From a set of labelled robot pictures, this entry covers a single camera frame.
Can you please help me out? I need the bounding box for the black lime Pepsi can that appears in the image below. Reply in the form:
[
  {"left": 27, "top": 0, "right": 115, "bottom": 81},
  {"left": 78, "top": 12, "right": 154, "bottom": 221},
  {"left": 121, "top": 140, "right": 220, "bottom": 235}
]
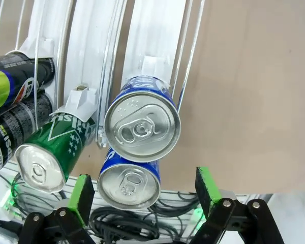
[
  {"left": 0, "top": 93, "right": 54, "bottom": 175},
  {"left": 0, "top": 52, "right": 56, "bottom": 115}
]

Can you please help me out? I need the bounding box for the green Chilsung cider can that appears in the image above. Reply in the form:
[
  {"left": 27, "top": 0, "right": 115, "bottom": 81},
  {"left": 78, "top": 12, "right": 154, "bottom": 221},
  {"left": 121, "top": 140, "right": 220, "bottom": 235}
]
[{"left": 14, "top": 111, "right": 97, "bottom": 194}]

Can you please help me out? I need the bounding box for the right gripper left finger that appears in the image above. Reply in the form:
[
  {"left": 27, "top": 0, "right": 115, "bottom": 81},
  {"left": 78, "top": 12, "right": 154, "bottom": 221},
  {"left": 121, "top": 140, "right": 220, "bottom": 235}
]
[{"left": 19, "top": 173, "right": 98, "bottom": 244}]

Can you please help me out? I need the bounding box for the black cable bundle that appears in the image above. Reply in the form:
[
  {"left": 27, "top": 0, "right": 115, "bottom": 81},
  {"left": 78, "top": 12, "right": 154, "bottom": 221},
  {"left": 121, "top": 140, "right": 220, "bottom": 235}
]
[{"left": 88, "top": 192, "right": 207, "bottom": 241}]

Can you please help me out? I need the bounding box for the white slotted base panel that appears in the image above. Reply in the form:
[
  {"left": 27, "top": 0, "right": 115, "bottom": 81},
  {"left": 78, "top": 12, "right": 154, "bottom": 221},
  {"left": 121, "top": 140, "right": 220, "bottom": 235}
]
[{"left": 0, "top": 162, "right": 253, "bottom": 222}]

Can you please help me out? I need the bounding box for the blue Pocari Sweat can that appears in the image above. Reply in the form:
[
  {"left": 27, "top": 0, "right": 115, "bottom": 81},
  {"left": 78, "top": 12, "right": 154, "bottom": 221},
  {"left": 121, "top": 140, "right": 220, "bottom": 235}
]
[
  {"left": 96, "top": 147, "right": 162, "bottom": 210},
  {"left": 103, "top": 75, "right": 182, "bottom": 163}
]

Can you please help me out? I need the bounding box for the white can dispenser rack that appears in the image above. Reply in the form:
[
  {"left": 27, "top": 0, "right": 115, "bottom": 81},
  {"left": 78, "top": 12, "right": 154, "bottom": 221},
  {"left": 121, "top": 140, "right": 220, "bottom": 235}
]
[{"left": 0, "top": 0, "right": 207, "bottom": 151}]

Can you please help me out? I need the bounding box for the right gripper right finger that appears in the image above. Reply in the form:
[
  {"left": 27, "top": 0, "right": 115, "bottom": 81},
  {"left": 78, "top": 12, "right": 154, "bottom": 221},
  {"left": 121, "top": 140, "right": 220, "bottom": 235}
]
[{"left": 190, "top": 166, "right": 286, "bottom": 244}]

